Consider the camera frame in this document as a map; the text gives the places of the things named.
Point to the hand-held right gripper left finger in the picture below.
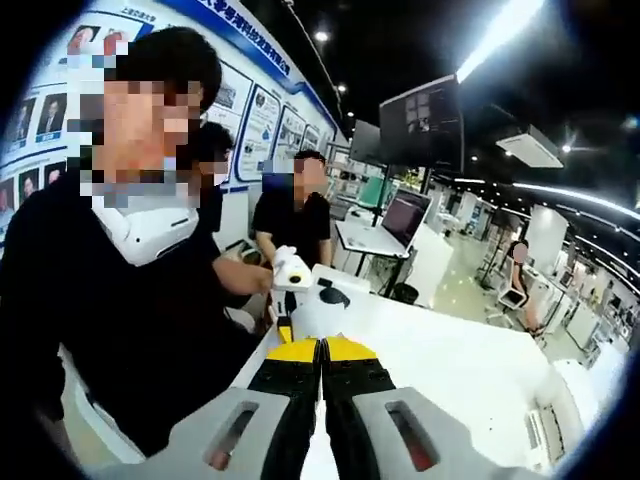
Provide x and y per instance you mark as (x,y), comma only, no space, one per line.
(190,435)

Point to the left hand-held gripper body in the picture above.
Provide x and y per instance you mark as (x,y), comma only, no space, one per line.
(287,270)

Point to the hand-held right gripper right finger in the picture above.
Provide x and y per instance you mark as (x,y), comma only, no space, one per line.
(460,440)

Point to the single white paper sheet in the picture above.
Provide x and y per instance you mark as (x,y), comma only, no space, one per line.
(312,320)

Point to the black bin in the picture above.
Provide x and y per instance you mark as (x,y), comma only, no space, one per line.
(405,294)

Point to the open laptop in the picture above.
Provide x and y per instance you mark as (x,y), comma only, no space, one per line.
(400,220)

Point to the green panel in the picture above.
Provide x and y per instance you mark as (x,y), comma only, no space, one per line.
(377,192)

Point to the person's black shirt torso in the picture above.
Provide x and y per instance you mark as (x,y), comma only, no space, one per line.
(125,325)

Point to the white neck-worn device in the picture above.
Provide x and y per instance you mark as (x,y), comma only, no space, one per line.
(160,235)

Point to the small dark monitor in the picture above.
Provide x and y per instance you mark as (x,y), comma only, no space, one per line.
(365,142)

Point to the white swivel chair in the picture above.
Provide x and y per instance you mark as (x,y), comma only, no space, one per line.
(512,300)

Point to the large black monitor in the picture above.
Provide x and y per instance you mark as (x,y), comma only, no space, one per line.
(425,120)

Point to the person's head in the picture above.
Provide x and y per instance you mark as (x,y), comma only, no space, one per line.
(175,55)

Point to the ceiling air conditioner unit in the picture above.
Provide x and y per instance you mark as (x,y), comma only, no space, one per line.
(532,147)

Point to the long ceiling light strip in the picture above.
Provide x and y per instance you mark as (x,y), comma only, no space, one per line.
(575,196)
(495,37)

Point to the wall poster board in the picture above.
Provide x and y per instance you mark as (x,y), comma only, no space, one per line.
(260,125)

